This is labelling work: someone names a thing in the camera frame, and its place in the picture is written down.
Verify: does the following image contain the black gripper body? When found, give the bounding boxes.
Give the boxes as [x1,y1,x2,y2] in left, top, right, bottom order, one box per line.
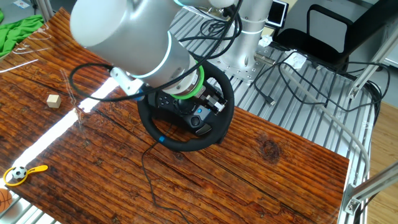
[194,83,228,106]

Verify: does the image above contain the black steering wheel blue stripe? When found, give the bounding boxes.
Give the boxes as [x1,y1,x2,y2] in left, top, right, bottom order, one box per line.
[136,60,236,152]

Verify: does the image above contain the crumpled white paper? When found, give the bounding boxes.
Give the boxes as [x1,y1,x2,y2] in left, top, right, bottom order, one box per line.
[258,34,274,47]
[284,51,308,70]

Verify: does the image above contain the wood pattern table mat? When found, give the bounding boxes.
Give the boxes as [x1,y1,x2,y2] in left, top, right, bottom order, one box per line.
[0,6,351,224]

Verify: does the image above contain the black office chair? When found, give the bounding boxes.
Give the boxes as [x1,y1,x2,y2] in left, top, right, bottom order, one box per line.
[273,3,398,65]

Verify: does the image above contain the small wooden cube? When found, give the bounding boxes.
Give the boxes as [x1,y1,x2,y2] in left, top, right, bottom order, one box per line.
[46,94,62,109]

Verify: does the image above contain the green cloth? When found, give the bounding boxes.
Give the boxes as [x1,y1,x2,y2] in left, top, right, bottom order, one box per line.
[0,9,45,58]

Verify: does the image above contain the small soccer ball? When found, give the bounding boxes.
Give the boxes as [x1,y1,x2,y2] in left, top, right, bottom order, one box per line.
[11,166,28,180]

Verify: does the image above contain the small orange basketball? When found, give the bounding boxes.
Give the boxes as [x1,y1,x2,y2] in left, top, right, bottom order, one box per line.
[0,188,14,214]

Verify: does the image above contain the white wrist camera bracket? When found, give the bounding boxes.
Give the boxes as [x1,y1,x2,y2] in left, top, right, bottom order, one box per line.
[109,66,147,102]

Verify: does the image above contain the black usb cable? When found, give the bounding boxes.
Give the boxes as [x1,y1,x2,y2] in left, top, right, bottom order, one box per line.
[253,51,391,113]

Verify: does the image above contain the black tablet white frame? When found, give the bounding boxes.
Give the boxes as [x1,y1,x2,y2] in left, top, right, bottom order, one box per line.
[266,0,290,29]

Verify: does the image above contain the thin black wheel cable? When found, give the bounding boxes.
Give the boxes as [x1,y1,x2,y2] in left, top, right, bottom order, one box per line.
[141,124,190,224]

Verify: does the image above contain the grey hose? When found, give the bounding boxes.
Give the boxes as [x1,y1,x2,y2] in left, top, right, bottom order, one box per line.
[279,67,373,181]

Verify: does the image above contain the aluminium frame post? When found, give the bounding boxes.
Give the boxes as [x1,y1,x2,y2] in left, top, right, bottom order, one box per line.
[343,161,398,215]
[346,26,398,100]

